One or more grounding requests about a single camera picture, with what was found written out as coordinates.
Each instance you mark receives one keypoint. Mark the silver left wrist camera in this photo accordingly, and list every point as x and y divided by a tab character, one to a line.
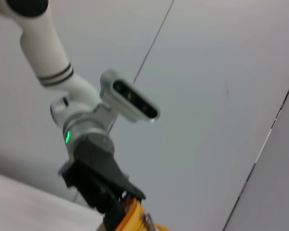
132	101

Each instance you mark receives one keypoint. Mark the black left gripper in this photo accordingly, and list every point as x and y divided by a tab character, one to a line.
96	178

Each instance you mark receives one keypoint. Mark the yellow orange food bag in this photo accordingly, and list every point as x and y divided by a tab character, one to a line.
135	219

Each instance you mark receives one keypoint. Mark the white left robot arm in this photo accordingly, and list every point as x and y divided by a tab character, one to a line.
48	55

